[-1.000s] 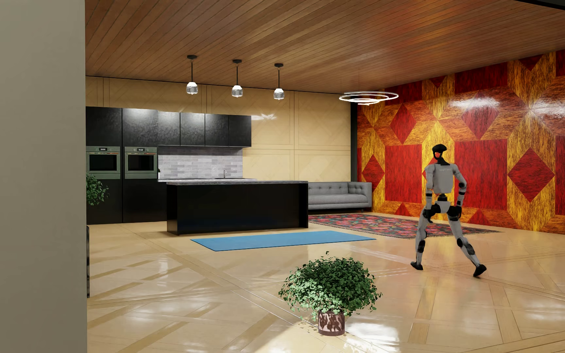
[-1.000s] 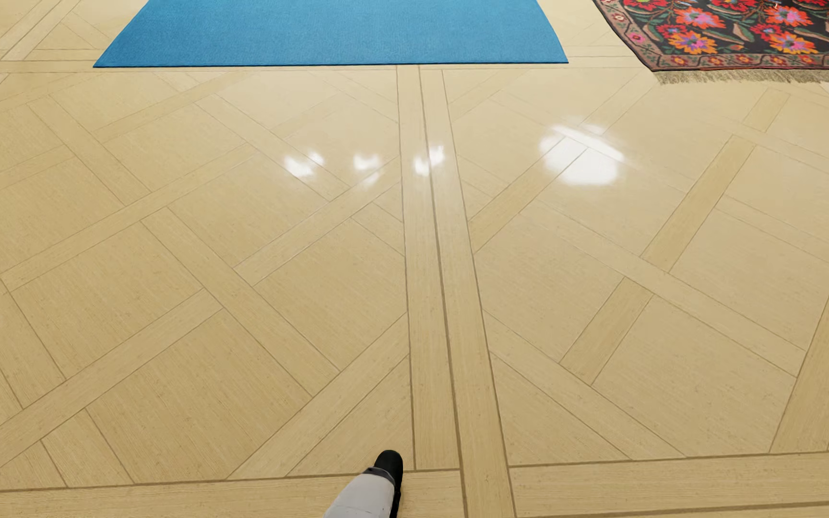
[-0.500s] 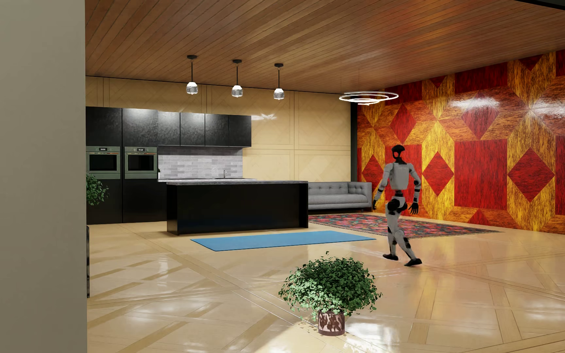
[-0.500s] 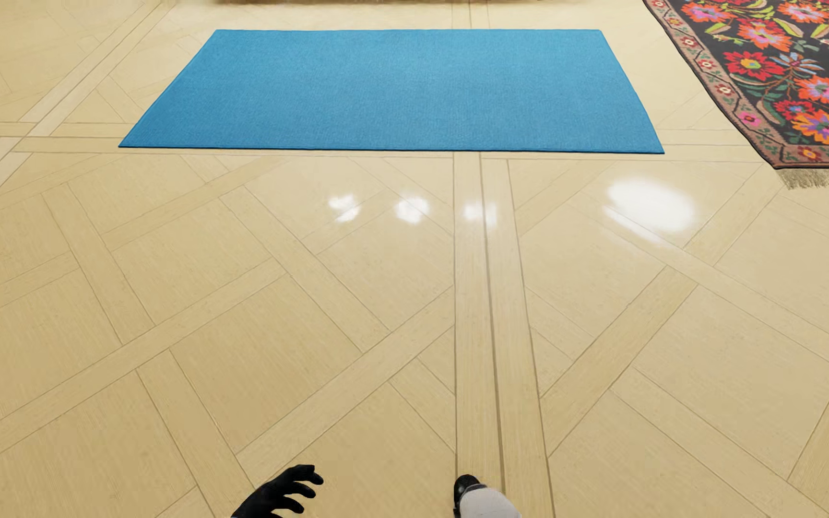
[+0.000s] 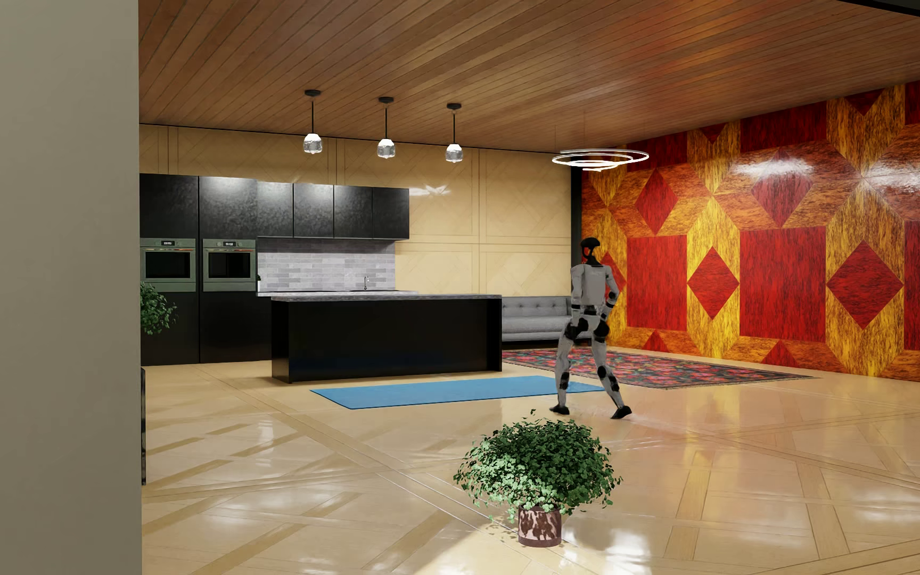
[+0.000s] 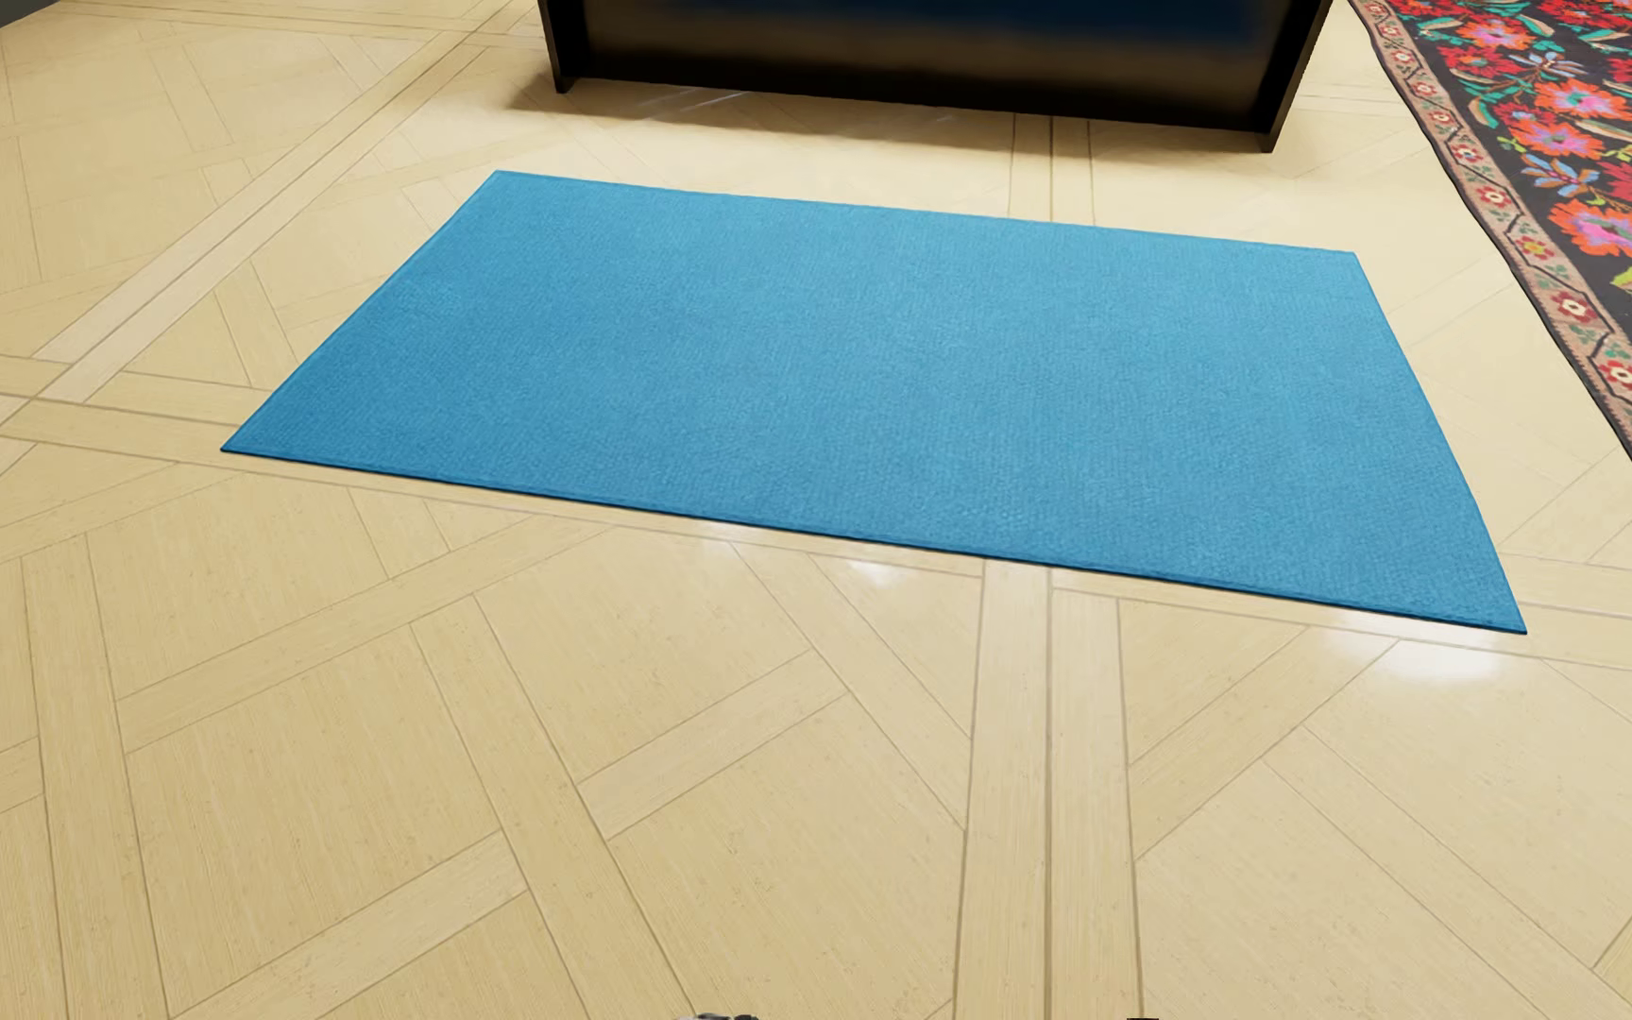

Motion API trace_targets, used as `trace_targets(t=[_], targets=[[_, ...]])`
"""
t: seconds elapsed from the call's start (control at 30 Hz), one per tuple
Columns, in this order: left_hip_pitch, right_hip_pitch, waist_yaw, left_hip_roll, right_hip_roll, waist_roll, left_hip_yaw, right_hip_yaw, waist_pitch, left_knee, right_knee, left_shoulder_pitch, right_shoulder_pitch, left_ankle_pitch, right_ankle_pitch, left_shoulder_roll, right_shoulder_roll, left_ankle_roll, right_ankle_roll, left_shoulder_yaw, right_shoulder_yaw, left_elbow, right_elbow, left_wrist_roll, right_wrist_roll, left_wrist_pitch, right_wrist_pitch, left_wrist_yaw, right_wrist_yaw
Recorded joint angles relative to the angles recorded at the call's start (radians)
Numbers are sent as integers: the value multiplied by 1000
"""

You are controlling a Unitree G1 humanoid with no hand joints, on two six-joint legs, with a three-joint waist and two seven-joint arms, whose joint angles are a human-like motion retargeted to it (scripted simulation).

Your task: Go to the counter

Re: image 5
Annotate ring ceiling light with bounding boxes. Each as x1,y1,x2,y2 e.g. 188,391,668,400
552,147,650,173

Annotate black kitchen island counter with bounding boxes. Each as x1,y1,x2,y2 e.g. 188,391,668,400
270,292,503,384

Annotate leafy potted plant brown pot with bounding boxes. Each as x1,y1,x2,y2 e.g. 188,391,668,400
453,411,624,549

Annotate black upper wall cabinets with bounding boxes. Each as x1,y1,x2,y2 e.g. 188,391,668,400
257,180,410,241

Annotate black tall oven cabinet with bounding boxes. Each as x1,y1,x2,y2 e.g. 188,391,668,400
139,173,273,367

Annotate blue floor mat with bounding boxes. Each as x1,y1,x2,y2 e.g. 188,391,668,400
310,375,606,410

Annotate glass pendant lamp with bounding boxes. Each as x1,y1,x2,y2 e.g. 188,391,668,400
303,89,324,155
377,96,396,160
445,102,464,164

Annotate leafy green plant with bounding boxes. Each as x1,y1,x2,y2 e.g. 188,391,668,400
141,282,178,337

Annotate red patterned rug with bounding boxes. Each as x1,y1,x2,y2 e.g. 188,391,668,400
502,347,813,391

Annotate white humanoid robot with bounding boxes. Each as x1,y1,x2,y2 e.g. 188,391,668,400
549,237,634,420

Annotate built-in wall oven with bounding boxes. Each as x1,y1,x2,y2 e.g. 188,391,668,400
202,238,258,293
141,238,198,293

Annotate grey tile backsplash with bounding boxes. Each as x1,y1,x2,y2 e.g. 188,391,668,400
257,251,397,292

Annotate grey tufted sofa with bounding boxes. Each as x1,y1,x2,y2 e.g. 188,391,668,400
500,295,573,343

